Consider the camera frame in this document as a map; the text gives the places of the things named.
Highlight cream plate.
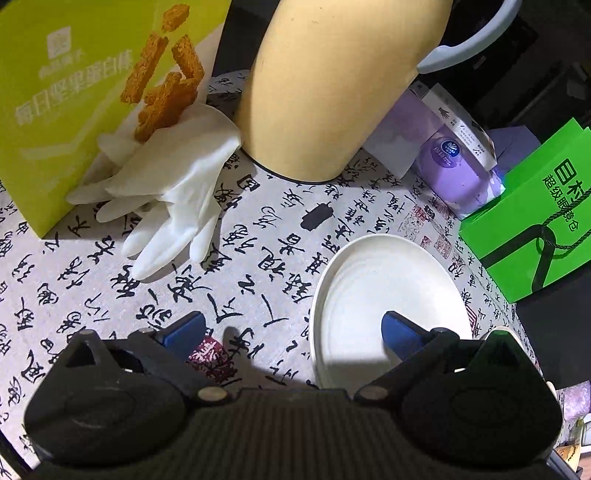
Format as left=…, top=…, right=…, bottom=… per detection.
left=310, top=234, right=472, bottom=394

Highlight calligraphy tablecloth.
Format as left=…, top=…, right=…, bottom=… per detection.
left=1, top=151, right=525, bottom=465

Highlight white rubber gloves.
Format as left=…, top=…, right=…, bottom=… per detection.
left=66, top=102, right=242, bottom=281

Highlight green paper bag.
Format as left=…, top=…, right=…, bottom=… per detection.
left=460, top=119, right=590, bottom=303

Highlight purple tissue pack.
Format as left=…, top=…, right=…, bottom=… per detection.
left=363, top=87, right=540, bottom=219

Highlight small white box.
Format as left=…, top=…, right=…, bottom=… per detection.
left=410, top=81, right=497, bottom=171

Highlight yellow thermos jug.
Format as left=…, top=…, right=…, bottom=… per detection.
left=235, top=0, right=521, bottom=183

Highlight yellow-green snack box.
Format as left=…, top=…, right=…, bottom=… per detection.
left=1, top=1, right=230, bottom=237

